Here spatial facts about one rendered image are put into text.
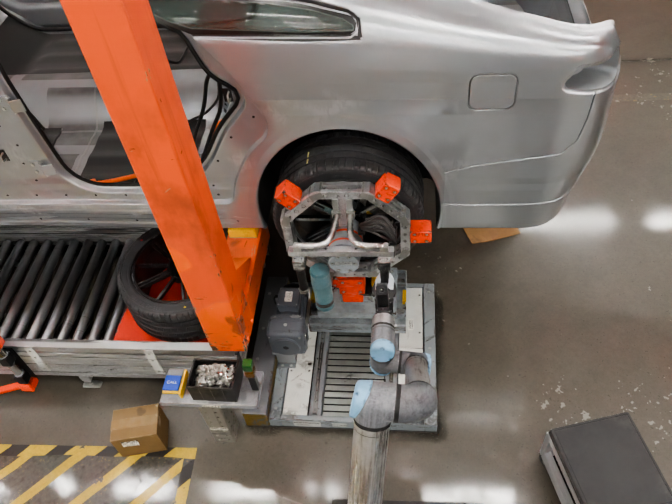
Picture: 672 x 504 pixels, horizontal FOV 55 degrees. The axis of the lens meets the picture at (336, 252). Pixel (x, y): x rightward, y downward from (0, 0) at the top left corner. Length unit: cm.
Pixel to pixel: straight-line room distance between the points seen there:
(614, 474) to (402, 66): 175
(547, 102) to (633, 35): 331
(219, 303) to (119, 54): 111
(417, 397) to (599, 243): 224
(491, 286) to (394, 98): 156
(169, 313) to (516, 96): 179
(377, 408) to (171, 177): 96
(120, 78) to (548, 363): 243
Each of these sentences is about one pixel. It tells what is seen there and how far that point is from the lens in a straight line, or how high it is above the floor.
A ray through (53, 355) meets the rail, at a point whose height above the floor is 32.
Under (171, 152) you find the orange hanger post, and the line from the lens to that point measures 203.
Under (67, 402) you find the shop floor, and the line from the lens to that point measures 367.
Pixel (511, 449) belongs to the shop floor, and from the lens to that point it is 318.
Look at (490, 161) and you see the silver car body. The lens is 264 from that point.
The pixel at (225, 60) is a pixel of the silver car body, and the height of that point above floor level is 163.
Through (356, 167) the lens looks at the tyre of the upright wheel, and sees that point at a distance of 257.
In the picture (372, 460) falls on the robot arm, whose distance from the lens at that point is 207.
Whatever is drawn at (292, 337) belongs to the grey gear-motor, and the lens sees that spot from 302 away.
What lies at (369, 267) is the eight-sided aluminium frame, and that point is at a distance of 292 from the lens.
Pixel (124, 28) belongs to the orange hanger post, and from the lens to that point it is 181.
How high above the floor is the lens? 288
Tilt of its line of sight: 49 degrees down
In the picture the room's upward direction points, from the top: 8 degrees counter-clockwise
